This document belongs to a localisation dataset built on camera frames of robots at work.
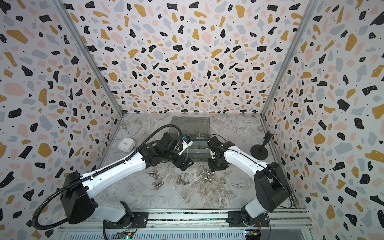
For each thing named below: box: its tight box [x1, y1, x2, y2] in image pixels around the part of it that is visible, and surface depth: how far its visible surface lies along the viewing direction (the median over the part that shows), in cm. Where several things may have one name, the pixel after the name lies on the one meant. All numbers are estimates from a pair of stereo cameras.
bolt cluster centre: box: [175, 173, 190, 185], surface depth 89 cm
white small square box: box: [118, 137, 136, 153], surface depth 100 cm
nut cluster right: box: [205, 169, 216, 183], surface depth 91 cm
